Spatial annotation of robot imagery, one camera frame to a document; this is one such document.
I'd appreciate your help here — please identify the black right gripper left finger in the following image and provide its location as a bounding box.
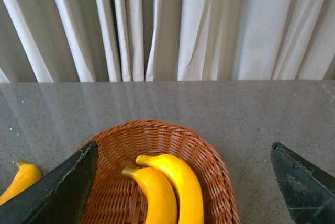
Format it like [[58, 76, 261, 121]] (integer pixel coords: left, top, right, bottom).
[[1, 141, 99, 223]]

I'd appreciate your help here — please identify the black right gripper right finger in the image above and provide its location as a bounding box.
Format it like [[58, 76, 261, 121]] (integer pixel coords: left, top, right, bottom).
[[270, 142, 334, 223]]

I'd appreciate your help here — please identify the yellow banana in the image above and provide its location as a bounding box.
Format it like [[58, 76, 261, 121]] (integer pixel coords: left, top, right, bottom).
[[121, 167, 177, 223], [1, 160, 42, 205], [136, 154, 205, 223]]

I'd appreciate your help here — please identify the brown wicker basket right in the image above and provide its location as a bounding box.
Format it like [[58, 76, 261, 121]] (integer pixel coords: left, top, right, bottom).
[[82, 119, 240, 223]]

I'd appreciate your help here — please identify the yellow banana front in basket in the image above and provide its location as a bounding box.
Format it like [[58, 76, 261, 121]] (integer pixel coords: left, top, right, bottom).
[[121, 167, 177, 223]]

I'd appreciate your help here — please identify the white pleated curtain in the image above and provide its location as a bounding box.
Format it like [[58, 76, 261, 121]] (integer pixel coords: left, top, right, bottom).
[[1, 0, 334, 83]]

